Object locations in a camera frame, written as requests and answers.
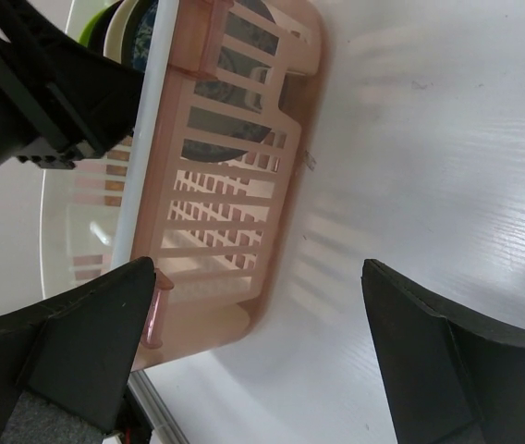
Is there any green plate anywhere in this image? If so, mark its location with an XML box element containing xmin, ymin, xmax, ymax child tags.
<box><xmin>79</xmin><ymin>4</ymin><xmax>118</xmax><ymax>55</ymax></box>

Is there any white pink dish rack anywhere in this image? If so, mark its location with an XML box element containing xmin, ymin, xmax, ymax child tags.
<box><xmin>40</xmin><ymin>1</ymin><xmax>323</xmax><ymax>369</ymax></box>

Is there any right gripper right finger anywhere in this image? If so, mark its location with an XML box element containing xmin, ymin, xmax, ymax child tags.
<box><xmin>361</xmin><ymin>259</ymin><xmax>525</xmax><ymax>443</ymax></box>

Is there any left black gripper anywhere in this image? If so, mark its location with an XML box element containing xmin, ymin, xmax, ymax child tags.
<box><xmin>0</xmin><ymin>1</ymin><xmax>144</xmax><ymax>169</ymax></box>

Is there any aluminium rail frame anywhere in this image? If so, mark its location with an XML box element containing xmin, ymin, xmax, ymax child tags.
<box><xmin>128</xmin><ymin>371</ymin><xmax>189</xmax><ymax>444</ymax></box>

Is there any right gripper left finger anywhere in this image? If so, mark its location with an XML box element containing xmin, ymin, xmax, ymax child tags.
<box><xmin>0</xmin><ymin>257</ymin><xmax>155</xmax><ymax>443</ymax></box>

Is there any beige plate with black mark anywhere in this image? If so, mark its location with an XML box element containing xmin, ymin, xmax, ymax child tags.
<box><xmin>103</xmin><ymin>0</ymin><xmax>140</xmax><ymax>63</ymax></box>

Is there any blue patterned plate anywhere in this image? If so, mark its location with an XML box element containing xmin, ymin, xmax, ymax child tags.
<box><xmin>121</xmin><ymin>1</ymin><xmax>278</xmax><ymax>163</ymax></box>

